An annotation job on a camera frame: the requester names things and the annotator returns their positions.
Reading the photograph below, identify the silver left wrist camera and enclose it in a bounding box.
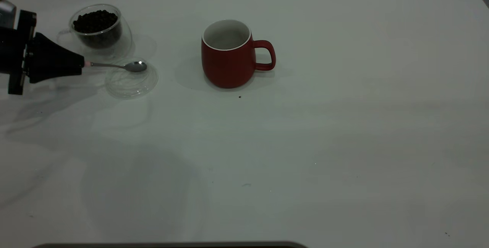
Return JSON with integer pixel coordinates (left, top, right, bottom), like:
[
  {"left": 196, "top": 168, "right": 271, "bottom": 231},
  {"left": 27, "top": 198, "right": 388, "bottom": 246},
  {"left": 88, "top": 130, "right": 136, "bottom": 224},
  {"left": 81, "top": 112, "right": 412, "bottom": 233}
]
[{"left": 0, "top": 0, "right": 17, "bottom": 29}]

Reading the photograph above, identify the clear double-wall glass cup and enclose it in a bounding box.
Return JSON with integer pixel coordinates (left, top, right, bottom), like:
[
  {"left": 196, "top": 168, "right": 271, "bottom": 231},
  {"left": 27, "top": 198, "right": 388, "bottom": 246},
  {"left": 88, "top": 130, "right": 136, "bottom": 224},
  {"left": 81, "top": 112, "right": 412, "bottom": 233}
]
[{"left": 57, "top": 3, "right": 133, "bottom": 65}]

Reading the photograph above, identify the small clear glass dish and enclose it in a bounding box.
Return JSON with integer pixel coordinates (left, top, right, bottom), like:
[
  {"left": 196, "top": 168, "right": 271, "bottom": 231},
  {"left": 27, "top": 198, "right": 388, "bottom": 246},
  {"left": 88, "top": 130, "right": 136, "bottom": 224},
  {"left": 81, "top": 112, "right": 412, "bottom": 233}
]
[{"left": 105, "top": 57, "right": 159, "bottom": 100}]

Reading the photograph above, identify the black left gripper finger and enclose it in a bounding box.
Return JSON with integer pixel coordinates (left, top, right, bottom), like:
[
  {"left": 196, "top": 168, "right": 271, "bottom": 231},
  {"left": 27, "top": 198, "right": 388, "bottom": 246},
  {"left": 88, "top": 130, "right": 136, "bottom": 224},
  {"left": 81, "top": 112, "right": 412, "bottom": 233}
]
[
  {"left": 34, "top": 32, "right": 86, "bottom": 68},
  {"left": 29, "top": 64, "right": 83, "bottom": 84}
]

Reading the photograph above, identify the red ceramic mug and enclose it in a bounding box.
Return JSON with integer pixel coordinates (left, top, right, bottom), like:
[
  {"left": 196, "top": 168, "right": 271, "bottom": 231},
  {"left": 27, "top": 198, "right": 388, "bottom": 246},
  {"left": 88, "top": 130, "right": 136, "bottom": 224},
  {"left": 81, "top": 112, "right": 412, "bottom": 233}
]
[{"left": 201, "top": 19, "right": 277, "bottom": 89}]

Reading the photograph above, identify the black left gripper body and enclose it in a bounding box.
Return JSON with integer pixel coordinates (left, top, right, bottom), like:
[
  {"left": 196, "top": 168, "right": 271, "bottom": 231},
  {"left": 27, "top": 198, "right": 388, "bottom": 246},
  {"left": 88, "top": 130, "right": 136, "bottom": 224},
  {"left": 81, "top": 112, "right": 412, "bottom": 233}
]
[{"left": 0, "top": 10, "right": 37, "bottom": 96}]

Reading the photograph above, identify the pink-handled metal spoon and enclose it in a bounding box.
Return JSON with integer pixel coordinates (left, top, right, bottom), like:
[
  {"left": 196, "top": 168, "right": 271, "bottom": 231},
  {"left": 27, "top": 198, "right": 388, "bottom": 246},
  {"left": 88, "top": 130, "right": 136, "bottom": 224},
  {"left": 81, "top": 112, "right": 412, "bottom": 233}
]
[{"left": 84, "top": 60, "right": 148, "bottom": 73}]

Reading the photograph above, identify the glass cup of coffee beans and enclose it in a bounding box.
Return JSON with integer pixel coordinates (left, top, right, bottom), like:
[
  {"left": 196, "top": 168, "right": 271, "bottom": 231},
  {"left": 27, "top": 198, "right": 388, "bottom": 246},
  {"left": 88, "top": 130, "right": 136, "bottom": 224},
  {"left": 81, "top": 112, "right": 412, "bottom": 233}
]
[{"left": 72, "top": 9, "right": 123, "bottom": 48}]

